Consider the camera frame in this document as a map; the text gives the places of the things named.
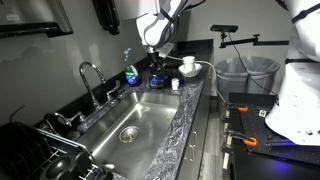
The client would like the white paper cup stack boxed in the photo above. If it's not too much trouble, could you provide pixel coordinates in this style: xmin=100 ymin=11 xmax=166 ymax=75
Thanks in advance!
xmin=183 ymin=56 xmax=195 ymax=73

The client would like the green dish soap bottle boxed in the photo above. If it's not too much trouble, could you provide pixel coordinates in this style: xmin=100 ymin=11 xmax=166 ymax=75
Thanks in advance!
xmin=124 ymin=48 xmax=139 ymax=86

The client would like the orange black clamp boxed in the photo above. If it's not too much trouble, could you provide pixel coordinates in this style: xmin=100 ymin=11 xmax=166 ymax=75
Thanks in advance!
xmin=226 ymin=103 xmax=249 ymax=112
xmin=224 ymin=129 xmax=258 ymax=147

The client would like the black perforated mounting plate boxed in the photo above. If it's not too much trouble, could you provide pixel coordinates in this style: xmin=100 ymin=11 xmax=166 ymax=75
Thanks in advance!
xmin=240 ymin=104 xmax=320 ymax=166

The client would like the chrome faucet lever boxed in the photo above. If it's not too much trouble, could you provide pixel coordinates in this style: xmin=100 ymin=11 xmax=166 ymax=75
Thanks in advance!
xmin=106 ymin=80 xmax=120 ymax=101

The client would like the silver cabinet handle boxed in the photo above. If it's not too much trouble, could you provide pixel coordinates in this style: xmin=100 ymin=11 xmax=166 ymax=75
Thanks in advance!
xmin=184 ymin=144 xmax=195 ymax=162
xmin=191 ymin=130 xmax=198 ymax=146

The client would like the orange black clamp far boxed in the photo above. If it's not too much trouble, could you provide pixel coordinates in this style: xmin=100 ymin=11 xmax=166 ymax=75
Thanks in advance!
xmin=226 ymin=103 xmax=249 ymax=112

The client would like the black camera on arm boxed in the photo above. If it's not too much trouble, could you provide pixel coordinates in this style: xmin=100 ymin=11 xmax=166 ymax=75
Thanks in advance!
xmin=210 ymin=25 xmax=289 ymax=48

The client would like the stainless steel sink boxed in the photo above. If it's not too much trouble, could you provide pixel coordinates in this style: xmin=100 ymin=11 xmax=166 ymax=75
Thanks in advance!
xmin=77 ymin=92 xmax=180 ymax=180

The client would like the silver sink drain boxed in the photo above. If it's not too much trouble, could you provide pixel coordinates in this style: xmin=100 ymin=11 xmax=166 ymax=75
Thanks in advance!
xmin=119 ymin=126 xmax=140 ymax=143

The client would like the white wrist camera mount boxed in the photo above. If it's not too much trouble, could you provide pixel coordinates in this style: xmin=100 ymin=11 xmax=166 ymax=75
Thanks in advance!
xmin=159 ymin=43 xmax=174 ymax=58

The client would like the black paper towel dispenser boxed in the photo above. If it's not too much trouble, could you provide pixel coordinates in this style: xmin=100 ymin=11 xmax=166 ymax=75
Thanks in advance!
xmin=0 ymin=0 xmax=73 ymax=38

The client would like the orange black clamp near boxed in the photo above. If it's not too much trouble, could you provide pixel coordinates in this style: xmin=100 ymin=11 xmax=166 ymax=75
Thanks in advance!
xmin=224 ymin=129 xmax=258 ymax=147

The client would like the white coffee filter stack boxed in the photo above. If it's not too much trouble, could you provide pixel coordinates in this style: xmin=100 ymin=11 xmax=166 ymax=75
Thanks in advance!
xmin=178 ymin=63 xmax=202 ymax=78

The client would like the large black dish rack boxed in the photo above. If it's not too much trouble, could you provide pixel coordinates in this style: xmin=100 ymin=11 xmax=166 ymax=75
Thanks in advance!
xmin=0 ymin=123 xmax=114 ymax=180

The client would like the small white pill bottle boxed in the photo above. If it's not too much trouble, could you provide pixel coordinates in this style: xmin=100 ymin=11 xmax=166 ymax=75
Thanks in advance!
xmin=171 ymin=78 xmax=179 ymax=90

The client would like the black robot cart table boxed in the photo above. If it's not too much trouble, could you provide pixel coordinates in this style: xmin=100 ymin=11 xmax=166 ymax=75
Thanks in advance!
xmin=228 ymin=93 xmax=320 ymax=180

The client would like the silver cabinet handle lower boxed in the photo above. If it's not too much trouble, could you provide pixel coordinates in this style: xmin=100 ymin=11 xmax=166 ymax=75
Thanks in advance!
xmin=184 ymin=144 xmax=195 ymax=162

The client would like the chrome gooseneck faucet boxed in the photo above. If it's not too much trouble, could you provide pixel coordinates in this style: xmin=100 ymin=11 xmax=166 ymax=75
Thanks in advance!
xmin=79 ymin=62 xmax=106 ymax=109

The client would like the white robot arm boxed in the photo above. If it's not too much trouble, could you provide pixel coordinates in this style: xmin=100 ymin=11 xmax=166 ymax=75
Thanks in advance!
xmin=136 ymin=0 xmax=320 ymax=146

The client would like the silver cabinet handle upper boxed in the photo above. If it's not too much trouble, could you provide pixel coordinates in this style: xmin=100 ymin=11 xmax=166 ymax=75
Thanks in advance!
xmin=191 ymin=130 xmax=198 ymax=146

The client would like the black soap dispenser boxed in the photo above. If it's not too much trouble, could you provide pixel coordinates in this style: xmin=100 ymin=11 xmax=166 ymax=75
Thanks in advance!
xmin=92 ymin=0 xmax=120 ymax=35

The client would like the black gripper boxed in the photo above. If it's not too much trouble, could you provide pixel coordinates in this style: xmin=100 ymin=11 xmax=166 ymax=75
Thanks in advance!
xmin=148 ymin=52 xmax=165 ymax=75

